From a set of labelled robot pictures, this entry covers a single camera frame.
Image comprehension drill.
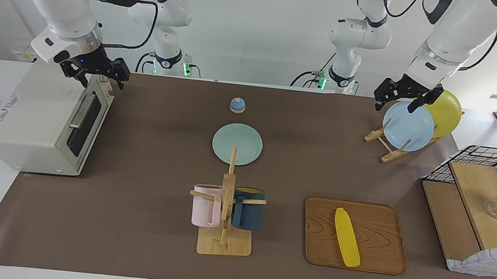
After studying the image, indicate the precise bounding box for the small clear glass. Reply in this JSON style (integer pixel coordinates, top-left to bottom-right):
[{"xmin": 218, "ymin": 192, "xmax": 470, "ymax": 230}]
[{"xmin": 483, "ymin": 199, "xmax": 497, "ymax": 219}]

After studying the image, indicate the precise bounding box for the white power socket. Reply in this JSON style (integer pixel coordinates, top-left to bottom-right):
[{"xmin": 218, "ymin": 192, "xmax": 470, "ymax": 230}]
[{"xmin": 11, "ymin": 45, "xmax": 40, "ymax": 64}]

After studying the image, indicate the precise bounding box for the wooden mug tree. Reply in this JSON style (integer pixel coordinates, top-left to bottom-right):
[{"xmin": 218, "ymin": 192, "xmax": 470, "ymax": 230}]
[{"xmin": 184, "ymin": 142, "xmax": 272, "ymax": 260}]

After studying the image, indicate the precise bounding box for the yellow corn cob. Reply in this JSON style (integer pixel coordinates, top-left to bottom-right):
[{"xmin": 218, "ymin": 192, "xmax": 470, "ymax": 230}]
[{"xmin": 330, "ymin": 207, "xmax": 367, "ymax": 268}]

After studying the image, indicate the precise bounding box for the yellow plate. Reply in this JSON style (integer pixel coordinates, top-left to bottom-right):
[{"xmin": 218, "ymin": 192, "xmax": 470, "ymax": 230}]
[{"xmin": 420, "ymin": 88, "xmax": 464, "ymax": 141}]

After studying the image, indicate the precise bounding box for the pink mug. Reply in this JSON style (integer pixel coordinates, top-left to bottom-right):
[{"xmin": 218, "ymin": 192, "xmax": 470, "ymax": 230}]
[{"xmin": 190, "ymin": 183, "xmax": 225, "ymax": 229}]

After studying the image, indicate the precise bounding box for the brown table mat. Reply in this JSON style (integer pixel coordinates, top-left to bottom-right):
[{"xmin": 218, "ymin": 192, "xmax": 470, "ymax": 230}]
[{"xmin": 0, "ymin": 58, "xmax": 497, "ymax": 279}]

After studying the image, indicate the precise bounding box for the brown wooden tray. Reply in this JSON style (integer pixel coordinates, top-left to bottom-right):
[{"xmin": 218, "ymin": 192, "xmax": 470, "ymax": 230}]
[{"xmin": 299, "ymin": 195, "xmax": 414, "ymax": 277}]

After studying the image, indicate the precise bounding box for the pale green plate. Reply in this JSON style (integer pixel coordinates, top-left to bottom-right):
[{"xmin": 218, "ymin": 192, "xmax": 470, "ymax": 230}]
[{"xmin": 210, "ymin": 121, "xmax": 265, "ymax": 168}]

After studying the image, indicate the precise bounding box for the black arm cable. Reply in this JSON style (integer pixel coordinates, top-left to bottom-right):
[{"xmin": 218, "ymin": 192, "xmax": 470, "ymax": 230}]
[
  {"xmin": 459, "ymin": 23, "xmax": 497, "ymax": 76},
  {"xmin": 101, "ymin": 0, "xmax": 160, "ymax": 52}
]

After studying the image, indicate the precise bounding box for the wooden plate rack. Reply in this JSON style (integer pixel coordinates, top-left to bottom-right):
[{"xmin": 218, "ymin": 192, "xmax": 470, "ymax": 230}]
[{"xmin": 362, "ymin": 124, "xmax": 441, "ymax": 169}]

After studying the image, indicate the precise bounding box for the dark teal mug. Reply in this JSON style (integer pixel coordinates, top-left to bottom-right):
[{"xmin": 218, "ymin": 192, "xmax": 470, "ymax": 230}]
[{"xmin": 230, "ymin": 186, "xmax": 266, "ymax": 232}]

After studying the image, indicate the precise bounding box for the wooden shelf with wire basket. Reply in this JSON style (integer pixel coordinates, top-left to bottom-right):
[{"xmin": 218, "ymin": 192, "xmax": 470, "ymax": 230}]
[{"xmin": 414, "ymin": 140, "xmax": 497, "ymax": 268}]

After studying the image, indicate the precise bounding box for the beige toaster oven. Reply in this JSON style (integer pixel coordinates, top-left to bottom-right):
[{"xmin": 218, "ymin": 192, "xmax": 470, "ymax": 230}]
[{"xmin": 0, "ymin": 58, "xmax": 118, "ymax": 181}]

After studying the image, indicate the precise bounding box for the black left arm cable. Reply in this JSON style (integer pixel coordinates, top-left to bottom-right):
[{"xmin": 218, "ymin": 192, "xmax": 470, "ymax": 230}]
[{"xmin": 459, "ymin": 23, "xmax": 497, "ymax": 76}]

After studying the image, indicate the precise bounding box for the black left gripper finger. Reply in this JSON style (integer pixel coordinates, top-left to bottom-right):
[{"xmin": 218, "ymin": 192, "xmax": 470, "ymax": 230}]
[
  {"xmin": 372, "ymin": 91, "xmax": 386, "ymax": 112},
  {"xmin": 407, "ymin": 95, "xmax": 425, "ymax": 115}
]

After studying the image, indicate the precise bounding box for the toaster oven glass door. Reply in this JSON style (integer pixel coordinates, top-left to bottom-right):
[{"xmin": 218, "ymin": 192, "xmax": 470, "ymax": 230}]
[{"xmin": 63, "ymin": 73, "xmax": 117, "ymax": 176}]

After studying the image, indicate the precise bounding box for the light blue plate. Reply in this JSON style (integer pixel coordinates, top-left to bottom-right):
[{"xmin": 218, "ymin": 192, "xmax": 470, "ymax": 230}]
[{"xmin": 380, "ymin": 99, "xmax": 437, "ymax": 154}]

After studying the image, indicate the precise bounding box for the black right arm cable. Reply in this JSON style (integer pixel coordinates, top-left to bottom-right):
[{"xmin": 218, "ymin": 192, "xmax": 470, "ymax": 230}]
[{"xmin": 101, "ymin": 0, "xmax": 160, "ymax": 52}]

